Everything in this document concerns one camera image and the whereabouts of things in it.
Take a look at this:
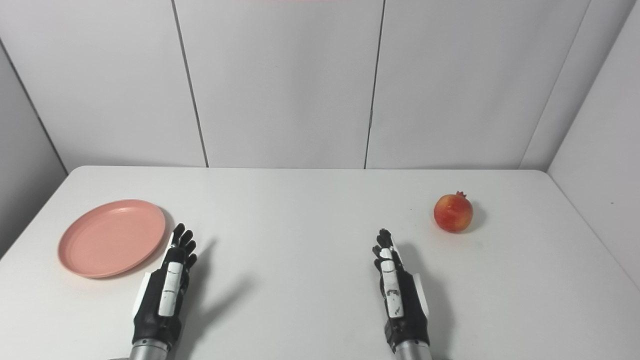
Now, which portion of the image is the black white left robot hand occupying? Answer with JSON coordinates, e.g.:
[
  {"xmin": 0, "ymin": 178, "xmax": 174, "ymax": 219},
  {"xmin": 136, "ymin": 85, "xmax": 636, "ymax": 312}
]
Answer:
[{"xmin": 131, "ymin": 223, "xmax": 198, "ymax": 351}]

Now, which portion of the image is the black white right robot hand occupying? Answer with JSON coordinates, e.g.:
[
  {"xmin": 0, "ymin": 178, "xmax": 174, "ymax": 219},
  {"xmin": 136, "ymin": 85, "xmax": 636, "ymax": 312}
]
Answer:
[{"xmin": 372, "ymin": 229, "xmax": 431, "ymax": 353}]

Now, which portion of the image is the pink round plate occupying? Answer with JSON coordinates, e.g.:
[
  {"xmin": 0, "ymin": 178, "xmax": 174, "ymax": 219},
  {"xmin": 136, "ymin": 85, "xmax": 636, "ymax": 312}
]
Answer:
[{"xmin": 58, "ymin": 199, "xmax": 166, "ymax": 279}]

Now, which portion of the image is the red yellow pomegranate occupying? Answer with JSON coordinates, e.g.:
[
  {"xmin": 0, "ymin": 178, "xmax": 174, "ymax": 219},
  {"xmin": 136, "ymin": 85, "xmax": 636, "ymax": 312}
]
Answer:
[{"xmin": 433, "ymin": 191, "xmax": 474, "ymax": 234}]

